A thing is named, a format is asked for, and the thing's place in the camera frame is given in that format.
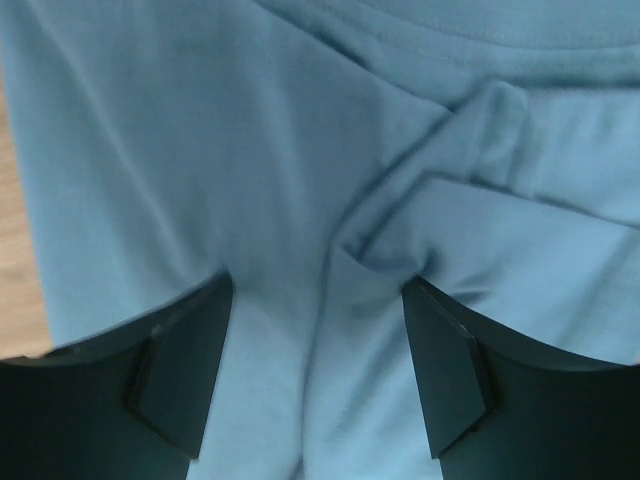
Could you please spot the teal blue t-shirt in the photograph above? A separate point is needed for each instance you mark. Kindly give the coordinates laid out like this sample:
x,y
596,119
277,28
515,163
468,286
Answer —
x,y
323,153

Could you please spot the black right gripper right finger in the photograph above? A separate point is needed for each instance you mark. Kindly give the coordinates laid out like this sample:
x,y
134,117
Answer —
x,y
500,405

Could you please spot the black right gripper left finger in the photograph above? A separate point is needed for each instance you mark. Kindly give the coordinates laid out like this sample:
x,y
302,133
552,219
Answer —
x,y
129,403

